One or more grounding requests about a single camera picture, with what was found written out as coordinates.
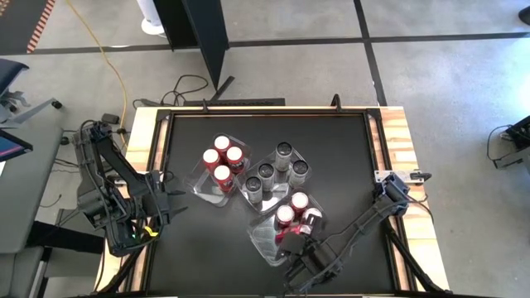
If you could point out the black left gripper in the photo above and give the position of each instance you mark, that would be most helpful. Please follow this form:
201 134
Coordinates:
157 198

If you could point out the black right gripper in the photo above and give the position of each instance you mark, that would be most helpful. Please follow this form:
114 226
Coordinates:
296 246

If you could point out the clear plastic storage bin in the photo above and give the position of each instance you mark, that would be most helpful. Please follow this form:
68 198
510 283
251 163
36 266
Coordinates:
203 190
269 203
263 244

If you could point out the red Fanta soda can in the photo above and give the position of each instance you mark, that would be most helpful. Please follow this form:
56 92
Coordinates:
223 176
234 156

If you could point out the white Celsius energy drink can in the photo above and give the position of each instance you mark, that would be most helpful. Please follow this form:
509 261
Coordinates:
299 171
284 155
253 188
266 176

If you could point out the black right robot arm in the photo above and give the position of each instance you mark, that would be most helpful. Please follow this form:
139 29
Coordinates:
364 223

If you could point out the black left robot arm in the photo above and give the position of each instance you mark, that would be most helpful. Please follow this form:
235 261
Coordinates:
116 161

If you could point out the small black power adapter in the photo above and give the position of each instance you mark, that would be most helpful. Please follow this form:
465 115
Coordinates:
110 118

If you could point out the black flat bar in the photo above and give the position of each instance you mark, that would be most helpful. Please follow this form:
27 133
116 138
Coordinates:
248 102

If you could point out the grey desk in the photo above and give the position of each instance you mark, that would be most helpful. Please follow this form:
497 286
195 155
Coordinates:
25 198

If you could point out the computer screen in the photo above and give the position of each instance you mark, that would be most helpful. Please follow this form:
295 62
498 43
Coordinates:
10 147

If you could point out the white stand base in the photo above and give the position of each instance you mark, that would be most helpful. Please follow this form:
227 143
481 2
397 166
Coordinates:
150 27

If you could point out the black folding divider screen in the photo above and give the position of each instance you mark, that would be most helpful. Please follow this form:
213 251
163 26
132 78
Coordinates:
203 25

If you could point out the blue grey office chair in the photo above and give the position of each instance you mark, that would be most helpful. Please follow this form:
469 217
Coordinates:
10 74

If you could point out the black equipment box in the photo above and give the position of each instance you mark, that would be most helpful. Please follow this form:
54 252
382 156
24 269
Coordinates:
519 136

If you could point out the black hazard-striped floor mat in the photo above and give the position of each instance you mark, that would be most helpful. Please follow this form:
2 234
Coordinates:
16 20

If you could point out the black rounded floor object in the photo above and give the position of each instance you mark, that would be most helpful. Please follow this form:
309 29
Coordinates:
523 15

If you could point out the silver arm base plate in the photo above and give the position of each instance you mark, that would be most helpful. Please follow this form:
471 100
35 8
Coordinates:
383 176

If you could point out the black diagonal frame strut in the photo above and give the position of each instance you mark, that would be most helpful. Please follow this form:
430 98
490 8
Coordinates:
414 265
124 273

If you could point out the black triangular rail bracket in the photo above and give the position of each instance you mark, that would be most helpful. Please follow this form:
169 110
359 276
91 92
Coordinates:
336 105
204 104

